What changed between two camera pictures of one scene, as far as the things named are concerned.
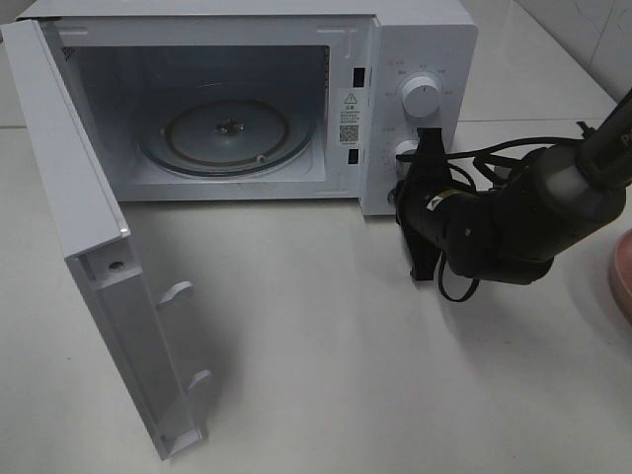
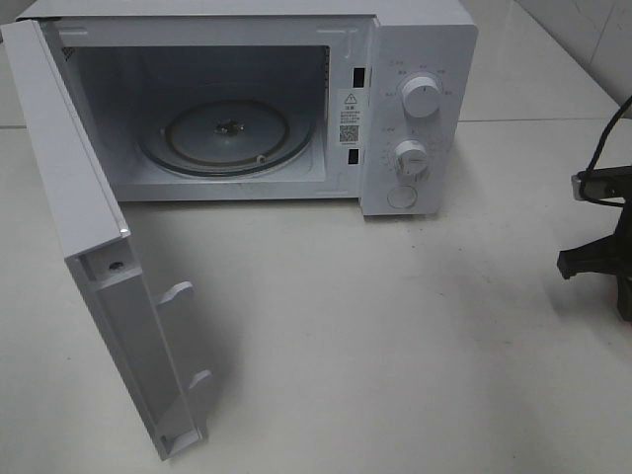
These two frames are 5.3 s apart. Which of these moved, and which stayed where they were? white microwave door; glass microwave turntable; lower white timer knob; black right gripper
Moved: black right gripper
Stayed: white microwave door; lower white timer knob; glass microwave turntable
